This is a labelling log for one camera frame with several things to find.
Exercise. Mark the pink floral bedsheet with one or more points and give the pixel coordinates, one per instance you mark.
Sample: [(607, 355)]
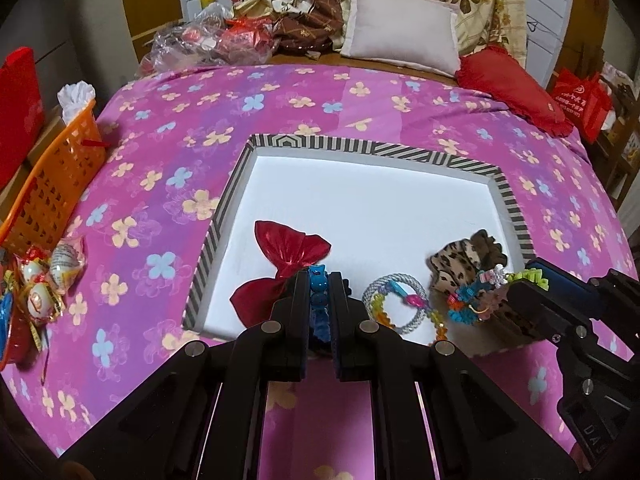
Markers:
[(160, 200)]

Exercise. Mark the white pillow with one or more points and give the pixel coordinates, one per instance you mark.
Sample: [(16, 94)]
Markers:
[(400, 30)]

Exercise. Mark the red shopping bag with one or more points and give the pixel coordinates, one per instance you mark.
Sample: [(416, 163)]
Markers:
[(580, 100)]

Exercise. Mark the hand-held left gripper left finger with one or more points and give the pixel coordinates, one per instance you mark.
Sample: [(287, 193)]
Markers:
[(301, 320)]

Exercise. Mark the red plastic basket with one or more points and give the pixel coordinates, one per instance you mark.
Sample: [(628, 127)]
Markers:
[(15, 347)]

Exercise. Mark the red gift box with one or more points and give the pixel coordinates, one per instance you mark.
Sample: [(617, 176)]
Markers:
[(17, 110)]

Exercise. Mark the orange plastic basket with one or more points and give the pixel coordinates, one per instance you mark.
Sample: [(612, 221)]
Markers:
[(55, 185)]

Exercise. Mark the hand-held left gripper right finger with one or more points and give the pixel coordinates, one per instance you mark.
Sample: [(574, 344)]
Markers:
[(339, 320)]

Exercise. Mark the thin red stick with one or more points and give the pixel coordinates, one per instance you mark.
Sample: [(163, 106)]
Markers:
[(45, 367)]

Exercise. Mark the leopard print bow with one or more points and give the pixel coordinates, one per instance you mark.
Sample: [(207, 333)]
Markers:
[(460, 260)]

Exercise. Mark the tan cardboard box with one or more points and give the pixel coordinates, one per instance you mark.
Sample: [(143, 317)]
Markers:
[(47, 135)]

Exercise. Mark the red satin bow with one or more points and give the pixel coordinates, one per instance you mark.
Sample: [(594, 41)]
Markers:
[(285, 245)]

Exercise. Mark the print-wrapped egg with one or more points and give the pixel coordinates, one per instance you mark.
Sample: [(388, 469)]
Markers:
[(67, 265)]

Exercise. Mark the blue plastic item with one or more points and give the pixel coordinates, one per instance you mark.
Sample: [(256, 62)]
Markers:
[(4, 320)]

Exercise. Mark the red pillow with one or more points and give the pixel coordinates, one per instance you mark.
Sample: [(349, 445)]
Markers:
[(510, 85)]

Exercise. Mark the clear plastic bags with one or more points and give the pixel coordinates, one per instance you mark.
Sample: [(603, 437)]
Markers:
[(200, 40)]

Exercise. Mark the white plastic bag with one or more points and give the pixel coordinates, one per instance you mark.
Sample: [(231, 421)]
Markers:
[(75, 97)]

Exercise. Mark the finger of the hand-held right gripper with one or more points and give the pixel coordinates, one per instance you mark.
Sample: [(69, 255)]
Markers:
[(540, 310), (567, 282)]

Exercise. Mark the brown patterned cloth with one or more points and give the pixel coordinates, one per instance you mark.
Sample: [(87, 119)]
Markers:
[(310, 15)]

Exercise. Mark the striped cardboard box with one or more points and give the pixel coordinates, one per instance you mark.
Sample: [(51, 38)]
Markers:
[(375, 210)]

